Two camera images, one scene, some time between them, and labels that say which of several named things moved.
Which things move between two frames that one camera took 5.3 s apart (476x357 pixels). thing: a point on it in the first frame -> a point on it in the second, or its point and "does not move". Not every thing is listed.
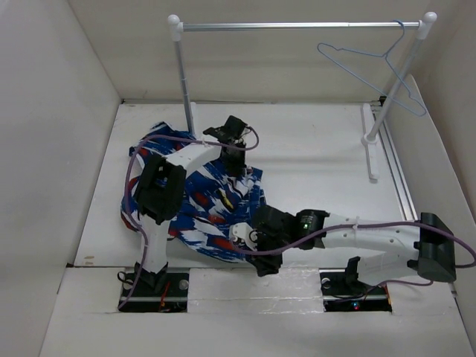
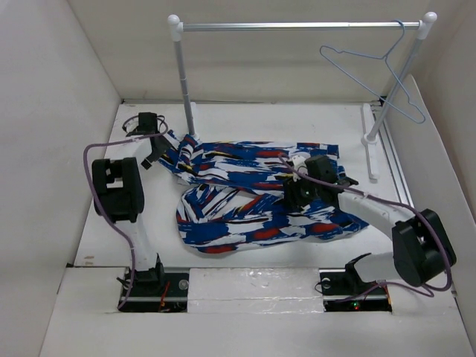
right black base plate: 341,294 does not move
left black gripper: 238,166 -> 163,146
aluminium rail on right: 400,180 does not move
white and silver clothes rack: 369,131 does not move
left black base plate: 143,298 does not move
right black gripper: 265,265 -> 291,195
